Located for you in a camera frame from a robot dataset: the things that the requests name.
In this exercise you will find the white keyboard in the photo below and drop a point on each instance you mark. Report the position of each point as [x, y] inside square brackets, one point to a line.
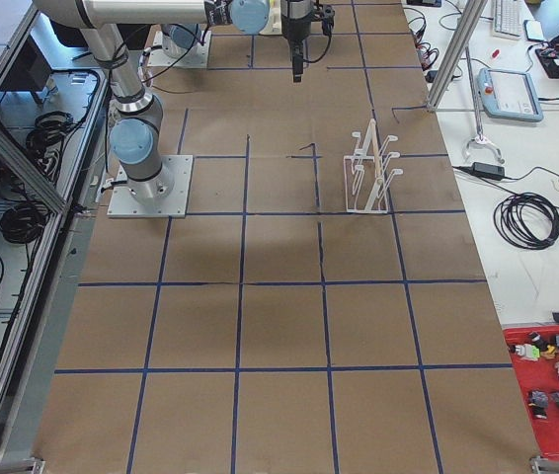
[506, 19]

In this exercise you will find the white wire cup rack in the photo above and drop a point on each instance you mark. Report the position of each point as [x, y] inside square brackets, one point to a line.
[367, 175]

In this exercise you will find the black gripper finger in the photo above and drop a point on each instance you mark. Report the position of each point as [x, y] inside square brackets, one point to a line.
[297, 60]

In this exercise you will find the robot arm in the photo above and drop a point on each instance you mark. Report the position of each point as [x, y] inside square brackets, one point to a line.
[134, 139]

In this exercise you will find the aluminium frame post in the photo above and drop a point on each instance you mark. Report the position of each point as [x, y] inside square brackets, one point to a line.
[458, 42]

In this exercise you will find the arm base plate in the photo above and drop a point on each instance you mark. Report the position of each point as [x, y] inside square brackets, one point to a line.
[163, 52]
[165, 195]

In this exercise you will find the blue teach pendant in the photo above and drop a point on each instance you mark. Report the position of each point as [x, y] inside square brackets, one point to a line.
[507, 94]

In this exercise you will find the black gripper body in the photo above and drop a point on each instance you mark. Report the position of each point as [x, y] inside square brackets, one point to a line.
[294, 22]

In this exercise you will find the black power adapter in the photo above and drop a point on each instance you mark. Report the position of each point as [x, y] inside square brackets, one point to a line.
[488, 171]

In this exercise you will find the red parts tray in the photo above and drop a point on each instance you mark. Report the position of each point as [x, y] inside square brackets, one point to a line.
[535, 357]

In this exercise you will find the reacher grabber tool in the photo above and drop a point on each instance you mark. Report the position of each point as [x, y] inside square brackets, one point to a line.
[479, 139]

